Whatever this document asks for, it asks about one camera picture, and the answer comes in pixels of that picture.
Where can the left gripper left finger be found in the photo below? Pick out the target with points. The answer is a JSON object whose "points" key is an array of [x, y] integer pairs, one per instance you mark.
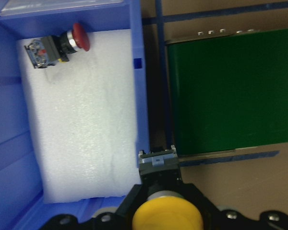
{"points": [[121, 219]]}

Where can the yellow push button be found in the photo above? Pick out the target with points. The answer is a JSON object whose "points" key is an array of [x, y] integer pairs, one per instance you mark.
{"points": [[165, 208]]}

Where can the left blue plastic bin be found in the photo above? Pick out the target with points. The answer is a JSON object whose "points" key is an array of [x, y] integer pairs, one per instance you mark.
{"points": [[22, 205]]}

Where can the green conveyor belt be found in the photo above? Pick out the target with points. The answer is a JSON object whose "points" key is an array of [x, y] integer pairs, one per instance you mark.
{"points": [[229, 92]]}

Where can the white foam in left bin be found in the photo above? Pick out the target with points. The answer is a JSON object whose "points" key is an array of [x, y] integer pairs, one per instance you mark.
{"points": [[83, 119]]}

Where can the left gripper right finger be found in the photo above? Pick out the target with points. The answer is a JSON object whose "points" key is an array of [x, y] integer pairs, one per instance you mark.
{"points": [[229, 219]]}

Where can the red push button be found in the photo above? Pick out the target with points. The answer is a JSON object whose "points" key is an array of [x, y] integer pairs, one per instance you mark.
{"points": [[50, 50]]}

